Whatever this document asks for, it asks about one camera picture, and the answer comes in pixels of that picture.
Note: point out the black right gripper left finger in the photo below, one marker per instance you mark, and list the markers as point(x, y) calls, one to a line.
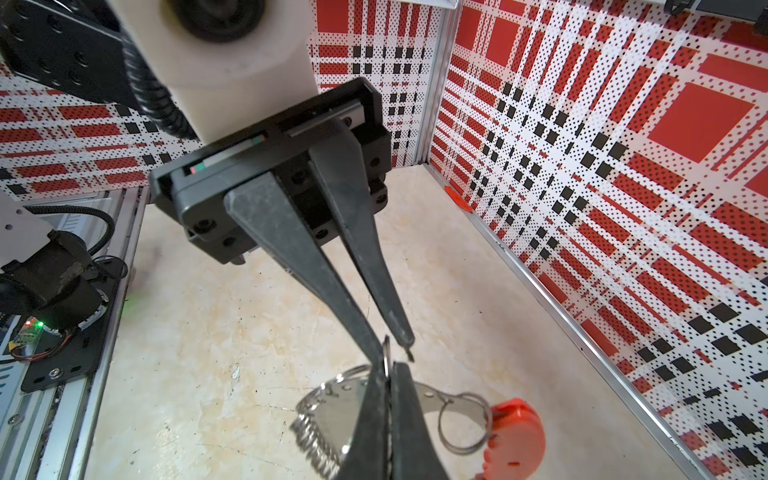
point(368, 457)

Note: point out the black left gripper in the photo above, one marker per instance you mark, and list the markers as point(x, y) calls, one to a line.
point(350, 168)

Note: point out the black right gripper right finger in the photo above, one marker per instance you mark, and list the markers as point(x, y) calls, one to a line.
point(413, 455)

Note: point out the metal keyring gauge red handle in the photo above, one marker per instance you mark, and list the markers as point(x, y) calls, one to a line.
point(512, 438)

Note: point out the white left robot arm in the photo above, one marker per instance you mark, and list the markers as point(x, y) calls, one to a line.
point(81, 110)

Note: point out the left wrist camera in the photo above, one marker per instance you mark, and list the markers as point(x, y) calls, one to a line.
point(224, 86)

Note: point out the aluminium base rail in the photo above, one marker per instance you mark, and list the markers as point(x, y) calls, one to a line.
point(52, 383)

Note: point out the black hook rail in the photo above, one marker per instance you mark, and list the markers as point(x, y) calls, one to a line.
point(752, 11)

